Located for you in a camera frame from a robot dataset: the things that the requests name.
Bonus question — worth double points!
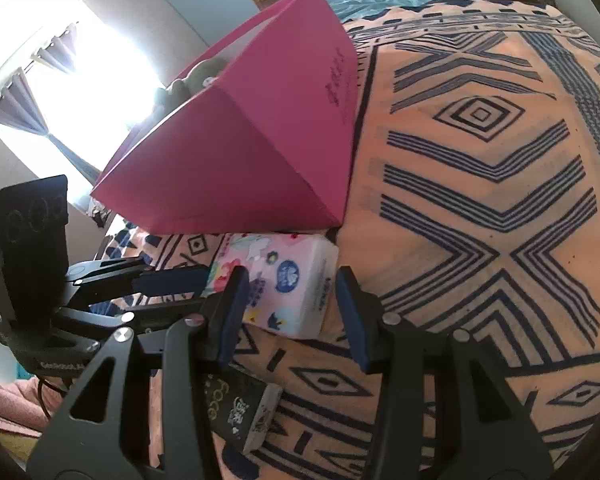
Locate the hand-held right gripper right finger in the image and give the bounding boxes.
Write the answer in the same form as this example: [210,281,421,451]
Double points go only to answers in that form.
[336,266,556,480]

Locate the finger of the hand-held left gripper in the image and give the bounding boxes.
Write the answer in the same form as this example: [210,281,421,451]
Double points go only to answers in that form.
[67,256,211,307]
[60,295,207,342]

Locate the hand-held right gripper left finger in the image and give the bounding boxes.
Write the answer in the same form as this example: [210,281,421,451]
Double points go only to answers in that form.
[27,266,251,480]

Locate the floral tissue pack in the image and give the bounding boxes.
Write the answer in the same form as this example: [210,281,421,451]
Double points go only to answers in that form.
[202,232,340,339]

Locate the pink cardboard box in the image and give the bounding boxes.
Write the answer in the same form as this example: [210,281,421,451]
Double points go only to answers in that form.
[90,0,363,235]

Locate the green and white plush turtle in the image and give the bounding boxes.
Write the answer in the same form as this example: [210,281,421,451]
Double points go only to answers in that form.
[152,57,231,111]

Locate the black tissue pack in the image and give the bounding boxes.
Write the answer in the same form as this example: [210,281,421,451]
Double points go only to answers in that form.
[200,360,284,453]

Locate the grey purple curtain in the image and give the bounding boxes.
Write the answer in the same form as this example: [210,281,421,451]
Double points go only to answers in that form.
[27,22,81,75]
[0,67,103,188]

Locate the orange and navy patterned blanket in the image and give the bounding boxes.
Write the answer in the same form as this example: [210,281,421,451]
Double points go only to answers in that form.
[100,0,600,480]

